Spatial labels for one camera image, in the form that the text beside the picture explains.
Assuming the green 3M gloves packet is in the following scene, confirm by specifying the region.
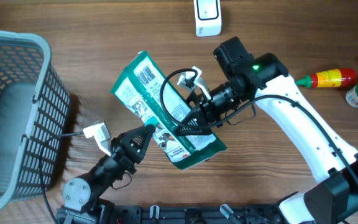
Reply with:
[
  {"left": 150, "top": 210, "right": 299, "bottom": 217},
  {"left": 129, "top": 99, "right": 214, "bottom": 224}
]
[{"left": 110, "top": 51, "right": 227, "bottom": 170}]

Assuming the red yellow sauce bottle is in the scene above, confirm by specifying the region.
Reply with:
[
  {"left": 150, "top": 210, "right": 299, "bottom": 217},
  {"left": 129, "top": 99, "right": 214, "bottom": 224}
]
[{"left": 295, "top": 68, "right": 357, "bottom": 88}]

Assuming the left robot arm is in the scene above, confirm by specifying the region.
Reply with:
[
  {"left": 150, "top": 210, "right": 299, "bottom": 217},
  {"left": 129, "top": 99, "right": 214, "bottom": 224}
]
[{"left": 56, "top": 122, "right": 155, "bottom": 223}]

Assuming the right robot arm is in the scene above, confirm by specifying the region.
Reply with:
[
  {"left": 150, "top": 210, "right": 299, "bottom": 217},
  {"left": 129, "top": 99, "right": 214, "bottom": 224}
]
[{"left": 174, "top": 37, "right": 358, "bottom": 223}]

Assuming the white barcode scanner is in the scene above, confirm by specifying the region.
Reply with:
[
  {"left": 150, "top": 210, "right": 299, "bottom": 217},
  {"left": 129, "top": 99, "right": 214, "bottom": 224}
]
[{"left": 193, "top": 0, "right": 223, "bottom": 37}]

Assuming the grey plastic mesh basket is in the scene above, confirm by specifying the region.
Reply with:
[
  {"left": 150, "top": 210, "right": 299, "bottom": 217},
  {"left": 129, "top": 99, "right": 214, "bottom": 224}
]
[{"left": 0, "top": 30, "right": 71, "bottom": 209}]

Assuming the right black cable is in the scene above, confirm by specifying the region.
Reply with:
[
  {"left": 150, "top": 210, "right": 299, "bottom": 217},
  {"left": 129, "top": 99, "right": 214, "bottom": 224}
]
[{"left": 159, "top": 68, "right": 358, "bottom": 224}]

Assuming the black cable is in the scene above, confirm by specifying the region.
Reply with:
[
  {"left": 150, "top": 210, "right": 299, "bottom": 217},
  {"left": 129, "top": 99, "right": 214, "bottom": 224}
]
[
  {"left": 38, "top": 131, "right": 85, "bottom": 224},
  {"left": 159, "top": 68, "right": 358, "bottom": 224}
]

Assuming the left black cable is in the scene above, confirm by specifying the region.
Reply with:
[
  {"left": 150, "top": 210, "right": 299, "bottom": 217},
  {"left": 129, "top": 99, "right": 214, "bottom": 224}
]
[{"left": 38, "top": 131, "right": 85, "bottom": 224}]

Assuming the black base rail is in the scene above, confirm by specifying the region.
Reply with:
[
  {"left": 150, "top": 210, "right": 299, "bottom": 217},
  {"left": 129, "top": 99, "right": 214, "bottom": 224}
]
[{"left": 55, "top": 198, "right": 291, "bottom": 224}]

